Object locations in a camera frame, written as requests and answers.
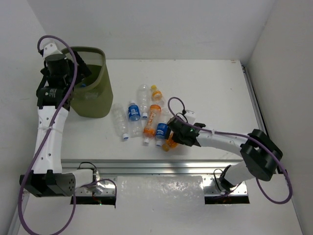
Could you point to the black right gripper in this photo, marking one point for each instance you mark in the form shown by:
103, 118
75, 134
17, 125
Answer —
177, 139

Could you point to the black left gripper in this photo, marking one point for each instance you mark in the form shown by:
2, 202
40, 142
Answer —
79, 67

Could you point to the orange juice bottle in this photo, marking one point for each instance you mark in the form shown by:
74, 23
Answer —
169, 143

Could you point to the tall orange label bottle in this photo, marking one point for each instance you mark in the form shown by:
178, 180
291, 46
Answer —
150, 128

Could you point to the small orange bottle yellow cap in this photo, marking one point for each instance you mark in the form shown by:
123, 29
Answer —
157, 96

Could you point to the blue label water bottle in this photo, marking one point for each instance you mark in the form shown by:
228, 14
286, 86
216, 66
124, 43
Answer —
134, 119

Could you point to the clear bottle white cap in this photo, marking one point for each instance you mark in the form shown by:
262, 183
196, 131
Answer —
143, 100

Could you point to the clear ribbed bottle blue cap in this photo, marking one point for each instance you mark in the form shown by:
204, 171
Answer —
120, 122

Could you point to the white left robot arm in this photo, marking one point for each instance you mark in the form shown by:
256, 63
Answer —
54, 93

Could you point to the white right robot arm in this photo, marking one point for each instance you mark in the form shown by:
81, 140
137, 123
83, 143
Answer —
257, 162

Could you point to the olive green mesh bin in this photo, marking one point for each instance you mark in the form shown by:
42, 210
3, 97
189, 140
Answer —
96, 62

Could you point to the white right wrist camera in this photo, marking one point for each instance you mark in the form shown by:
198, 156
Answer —
189, 116

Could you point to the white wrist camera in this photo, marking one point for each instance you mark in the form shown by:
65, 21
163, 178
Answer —
50, 48
189, 116

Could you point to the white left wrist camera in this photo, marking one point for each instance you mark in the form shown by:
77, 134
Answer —
50, 48

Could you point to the aluminium rail frame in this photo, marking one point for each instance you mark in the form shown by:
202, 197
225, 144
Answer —
214, 89

